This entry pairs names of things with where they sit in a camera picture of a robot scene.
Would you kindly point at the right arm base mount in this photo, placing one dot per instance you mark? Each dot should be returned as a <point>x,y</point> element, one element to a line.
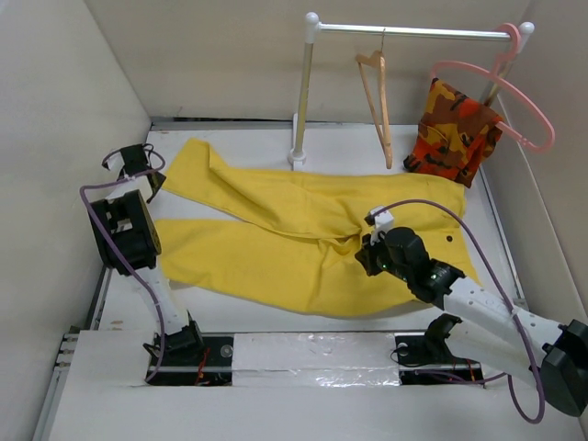
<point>420,365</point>

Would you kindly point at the white clothes rack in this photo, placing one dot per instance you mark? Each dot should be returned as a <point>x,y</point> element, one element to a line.
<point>313,27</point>

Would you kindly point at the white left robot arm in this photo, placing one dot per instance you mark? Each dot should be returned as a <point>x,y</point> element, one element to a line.
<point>127,242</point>

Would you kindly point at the orange camouflage trousers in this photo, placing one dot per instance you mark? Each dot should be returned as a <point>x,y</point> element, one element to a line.
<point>455,135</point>

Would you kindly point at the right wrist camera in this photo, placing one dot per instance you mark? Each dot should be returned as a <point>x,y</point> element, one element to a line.
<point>381,221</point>

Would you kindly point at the wooden hanger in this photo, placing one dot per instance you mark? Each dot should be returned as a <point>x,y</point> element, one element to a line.
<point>378,108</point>

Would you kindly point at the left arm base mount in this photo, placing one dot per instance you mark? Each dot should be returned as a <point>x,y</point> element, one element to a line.
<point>211,367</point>

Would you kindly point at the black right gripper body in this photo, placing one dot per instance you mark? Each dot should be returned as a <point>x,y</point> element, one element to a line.
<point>378,258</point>

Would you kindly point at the pink plastic hanger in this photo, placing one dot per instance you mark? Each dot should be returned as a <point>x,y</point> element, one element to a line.
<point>514,92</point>

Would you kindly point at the yellow trousers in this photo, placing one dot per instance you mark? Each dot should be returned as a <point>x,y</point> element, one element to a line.
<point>290,238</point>

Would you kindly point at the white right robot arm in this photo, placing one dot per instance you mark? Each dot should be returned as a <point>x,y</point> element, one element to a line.
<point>479,325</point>

